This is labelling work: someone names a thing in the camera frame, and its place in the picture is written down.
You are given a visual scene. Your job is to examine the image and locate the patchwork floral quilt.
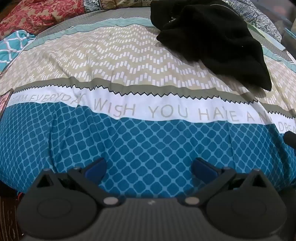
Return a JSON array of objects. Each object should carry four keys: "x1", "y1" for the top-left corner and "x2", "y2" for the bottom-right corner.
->
[{"x1": 0, "y1": 0, "x2": 283, "y2": 44}]

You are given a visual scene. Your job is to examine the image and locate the black pants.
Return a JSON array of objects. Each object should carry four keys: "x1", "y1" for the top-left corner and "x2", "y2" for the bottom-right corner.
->
[{"x1": 150, "y1": 0, "x2": 272, "y2": 92}]

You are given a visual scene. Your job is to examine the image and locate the teal lattice pillow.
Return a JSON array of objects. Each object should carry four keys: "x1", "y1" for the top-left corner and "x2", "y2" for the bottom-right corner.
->
[{"x1": 0, "y1": 30, "x2": 36, "y2": 73}]

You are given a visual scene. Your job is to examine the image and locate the red printed flat case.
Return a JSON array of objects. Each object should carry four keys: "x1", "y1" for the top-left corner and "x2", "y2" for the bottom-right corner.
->
[{"x1": 0, "y1": 91, "x2": 12, "y2": 110}]

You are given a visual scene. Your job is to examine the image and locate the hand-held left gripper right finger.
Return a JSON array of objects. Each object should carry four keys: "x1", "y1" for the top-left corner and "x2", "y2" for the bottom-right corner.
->
[{"x1": 185, "y1": 158, "x2": 275, "y2": 207}]

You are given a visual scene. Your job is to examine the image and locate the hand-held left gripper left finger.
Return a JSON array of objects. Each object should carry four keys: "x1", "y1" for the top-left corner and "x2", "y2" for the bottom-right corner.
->
[{"x1": 31, "y1": 158, "x2": 121, "y2": 207}]

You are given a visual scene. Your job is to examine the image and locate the clear plastic storage box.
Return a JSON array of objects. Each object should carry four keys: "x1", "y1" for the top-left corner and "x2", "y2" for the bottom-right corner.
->
[{"x1": 252, "y1": 0, "x2": 296, "y2": 30}]

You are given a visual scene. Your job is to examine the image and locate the teal lidded storage box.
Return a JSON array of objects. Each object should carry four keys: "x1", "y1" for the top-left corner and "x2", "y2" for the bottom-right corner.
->
[{"x1": 282, "y1": 28, "x2": 296, "y2": 51}]

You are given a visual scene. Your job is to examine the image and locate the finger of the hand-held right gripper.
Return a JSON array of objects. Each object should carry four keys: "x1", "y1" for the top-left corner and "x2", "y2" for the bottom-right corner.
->
[{"x1": 284, "y1": 131, "x2": 296, "y2": 146}]

